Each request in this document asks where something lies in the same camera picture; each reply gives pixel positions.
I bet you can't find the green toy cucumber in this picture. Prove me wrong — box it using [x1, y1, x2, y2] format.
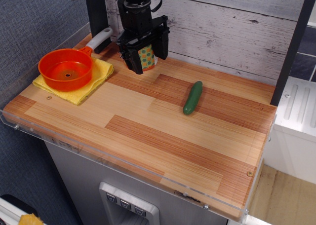
[183, 81, 203, 115]

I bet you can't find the colourful dotted tin can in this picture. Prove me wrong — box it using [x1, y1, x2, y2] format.
[138, 44, 158, 71]

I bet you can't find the white ribbed sink unit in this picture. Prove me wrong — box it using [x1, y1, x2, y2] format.
[263, 77, 316, 183]

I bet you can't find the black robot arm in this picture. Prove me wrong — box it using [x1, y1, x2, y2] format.
[117, 0, 170, 75]

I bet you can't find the dark grey left post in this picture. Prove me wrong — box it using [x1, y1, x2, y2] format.
[83, 0, 112, 54]

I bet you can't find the yellow folded cloth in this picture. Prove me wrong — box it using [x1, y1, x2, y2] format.
[32, 58, 114, 106]

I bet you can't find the silver dispenser button panel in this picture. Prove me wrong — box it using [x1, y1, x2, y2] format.
[99, 182, 160, 225]

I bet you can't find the dark grey right post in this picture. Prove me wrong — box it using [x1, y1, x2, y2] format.
[270, 0, 316, 107]

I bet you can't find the orange measuring cup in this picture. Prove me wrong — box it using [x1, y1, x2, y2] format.
[38, 28, 113, 91]

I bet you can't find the grey toy fridge cabinet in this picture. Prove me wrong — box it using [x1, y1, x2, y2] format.
[46, 143, 228, 225]

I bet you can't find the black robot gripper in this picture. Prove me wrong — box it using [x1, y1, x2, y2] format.
[117, 0, 169, 75]

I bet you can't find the dark grey post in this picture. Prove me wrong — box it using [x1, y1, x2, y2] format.
[270, 0, 316, 107]
[83, 0, 112, 54]

